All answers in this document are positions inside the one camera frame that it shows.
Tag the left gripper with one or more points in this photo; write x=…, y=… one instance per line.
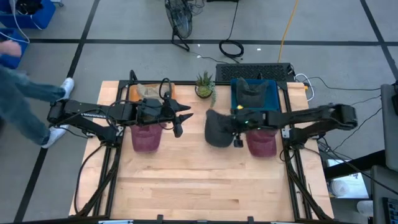
x=155, y=112

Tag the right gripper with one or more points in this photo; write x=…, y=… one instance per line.
x=252, y=119

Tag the dark grey baseball cap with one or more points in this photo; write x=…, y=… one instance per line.
x=252, y=93
x=217, y=132

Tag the maroon baseball cap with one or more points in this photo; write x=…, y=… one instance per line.
x=262, y=144
x=146, y=140

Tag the beige baseball cap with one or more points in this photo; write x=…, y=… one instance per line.
x=149, y=91

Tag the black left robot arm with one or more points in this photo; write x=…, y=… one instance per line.
x=93, y=112

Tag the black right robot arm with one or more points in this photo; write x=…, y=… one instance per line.
x=311, y=116

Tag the potted succulents in black pot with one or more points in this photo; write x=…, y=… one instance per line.
x=203, y=90

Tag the blue plastic bin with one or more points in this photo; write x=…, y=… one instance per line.
x=274, y=96

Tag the orange plastic bin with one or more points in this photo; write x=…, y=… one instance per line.
x=133, y=93

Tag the black perforated computer case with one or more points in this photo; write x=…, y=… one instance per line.
x=255, y=70

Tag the black floor fan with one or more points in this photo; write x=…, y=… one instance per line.
x=182, y=18

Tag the grey desk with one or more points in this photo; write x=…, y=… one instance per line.
x=388, y=130
x=377, y=186

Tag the person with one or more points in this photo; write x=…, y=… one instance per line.
x=21, y=102

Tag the blue floor crate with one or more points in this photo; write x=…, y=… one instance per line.
x=24, y=39
x=43, y=18

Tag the black keyboard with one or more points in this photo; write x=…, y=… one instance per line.
x=391, y=211

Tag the person's hand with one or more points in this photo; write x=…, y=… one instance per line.
x=9, y=48

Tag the black aluminium rig frame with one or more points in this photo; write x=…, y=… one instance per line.
x=186, y=83

